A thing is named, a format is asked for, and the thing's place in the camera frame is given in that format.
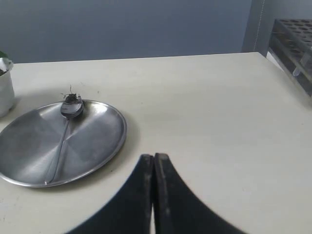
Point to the white plastic flower pot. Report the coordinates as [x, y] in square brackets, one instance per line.
[7, 95]

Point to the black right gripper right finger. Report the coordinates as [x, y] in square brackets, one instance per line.
[177, 210]

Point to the black test tube rack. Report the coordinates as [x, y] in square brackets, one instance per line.
[290, 45]

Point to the stainless steel spork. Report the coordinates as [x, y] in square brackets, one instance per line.
[71, 108]

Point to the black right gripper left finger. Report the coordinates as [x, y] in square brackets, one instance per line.
[129, 211]

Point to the round stainless steel plate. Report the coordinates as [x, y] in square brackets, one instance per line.
[29, 143]

